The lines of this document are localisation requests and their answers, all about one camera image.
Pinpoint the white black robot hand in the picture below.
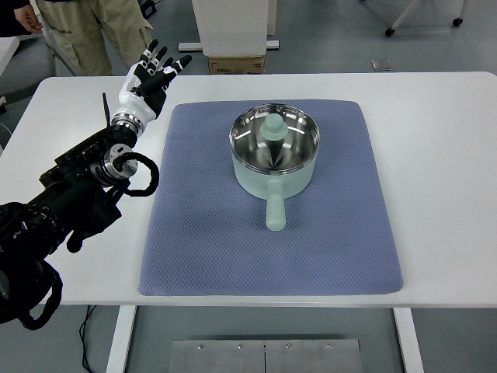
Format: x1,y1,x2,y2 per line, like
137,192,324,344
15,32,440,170
118,39,192,124

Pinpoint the green pot with handle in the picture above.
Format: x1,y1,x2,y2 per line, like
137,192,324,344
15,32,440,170
228,102,321,232

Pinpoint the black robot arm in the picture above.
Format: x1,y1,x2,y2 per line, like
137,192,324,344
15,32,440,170
1,109,159,330

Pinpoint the person in beige trousers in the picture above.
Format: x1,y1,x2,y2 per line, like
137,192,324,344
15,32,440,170
9,0,151,76

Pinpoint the cardboard box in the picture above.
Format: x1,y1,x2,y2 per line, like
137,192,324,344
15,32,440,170
208,55,266,75

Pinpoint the glass lid green knob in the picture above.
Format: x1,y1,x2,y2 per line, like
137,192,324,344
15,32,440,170
229,103,320,174

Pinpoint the white table at left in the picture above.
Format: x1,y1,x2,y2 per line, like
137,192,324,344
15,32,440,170
0,37,19,75

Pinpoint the blue quilted mat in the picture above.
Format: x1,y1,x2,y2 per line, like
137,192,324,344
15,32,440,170
139,99,403,296

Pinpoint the grey floor outlet plate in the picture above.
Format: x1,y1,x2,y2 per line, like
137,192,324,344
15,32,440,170
370,58,394,71

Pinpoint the left white table leg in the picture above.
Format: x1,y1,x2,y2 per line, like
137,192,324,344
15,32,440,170
106,305,137,373

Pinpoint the white table leg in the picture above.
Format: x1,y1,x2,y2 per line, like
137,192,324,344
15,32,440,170
393,308,425,373
106,305,137,373

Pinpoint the white wheeled chair base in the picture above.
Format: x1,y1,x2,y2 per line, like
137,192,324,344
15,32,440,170
356,0,466,37

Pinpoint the right white table leg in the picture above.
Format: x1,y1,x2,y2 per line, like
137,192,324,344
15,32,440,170
393,308,425,373

